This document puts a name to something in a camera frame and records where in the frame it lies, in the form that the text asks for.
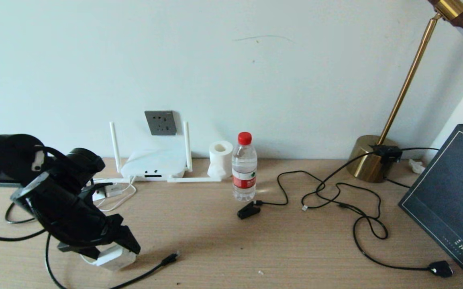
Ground crumpled white tissue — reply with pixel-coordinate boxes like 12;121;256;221
408;159;426;175

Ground red-capped water bottle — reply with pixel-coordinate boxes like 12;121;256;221
232;132;258;202

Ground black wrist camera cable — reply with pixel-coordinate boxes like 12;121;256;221
0;147;95;242

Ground white toilet paper roll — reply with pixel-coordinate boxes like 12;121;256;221
208;140;234;179

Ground white router with antennas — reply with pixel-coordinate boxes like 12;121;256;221
91;121;222;184

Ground black cable with white tip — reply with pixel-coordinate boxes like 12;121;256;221
302;149;377;212

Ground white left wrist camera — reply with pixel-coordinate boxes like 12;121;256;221
91;182;124;201

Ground thin white adapter cable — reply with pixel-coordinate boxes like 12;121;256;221
91;177;137;212

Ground grey wall socket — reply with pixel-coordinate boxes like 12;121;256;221
145;110;177;136

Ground black inline switch box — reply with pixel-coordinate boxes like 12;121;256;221
371;144;441;189

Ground white power adapter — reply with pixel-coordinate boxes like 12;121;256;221
81;244;137;272

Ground black ethernet cable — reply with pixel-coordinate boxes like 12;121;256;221
45;234;180;289

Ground brass desk lamp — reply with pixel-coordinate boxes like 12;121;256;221
347;0;463;184

